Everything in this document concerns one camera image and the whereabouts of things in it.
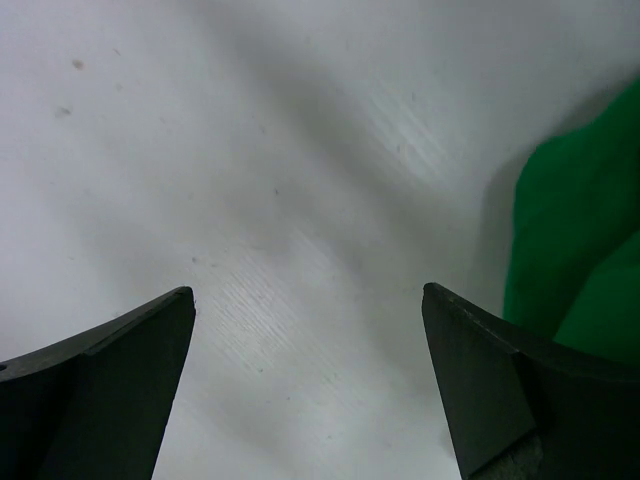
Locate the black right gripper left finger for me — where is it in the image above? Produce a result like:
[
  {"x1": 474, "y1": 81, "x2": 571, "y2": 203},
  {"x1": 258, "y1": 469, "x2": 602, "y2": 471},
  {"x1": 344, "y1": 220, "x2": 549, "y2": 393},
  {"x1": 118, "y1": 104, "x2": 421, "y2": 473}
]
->
[{"x1": 1, "y1": 286, "x2": 195, "y2": 479}]

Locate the green t shirt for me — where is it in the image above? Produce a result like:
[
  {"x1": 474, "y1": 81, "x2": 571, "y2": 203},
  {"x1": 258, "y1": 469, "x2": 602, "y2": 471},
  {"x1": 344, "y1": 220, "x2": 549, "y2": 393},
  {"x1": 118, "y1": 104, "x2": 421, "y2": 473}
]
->
[{"x1": 503, "y1": 81, "x2": 639, "y2": 365}]

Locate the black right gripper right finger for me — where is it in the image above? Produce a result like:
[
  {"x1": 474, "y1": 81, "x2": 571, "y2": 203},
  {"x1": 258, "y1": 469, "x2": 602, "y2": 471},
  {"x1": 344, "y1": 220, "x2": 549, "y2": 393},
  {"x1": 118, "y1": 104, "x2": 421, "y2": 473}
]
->
[{"x1": 422, "y1": 283, "x2": 639, "y2": 479}]

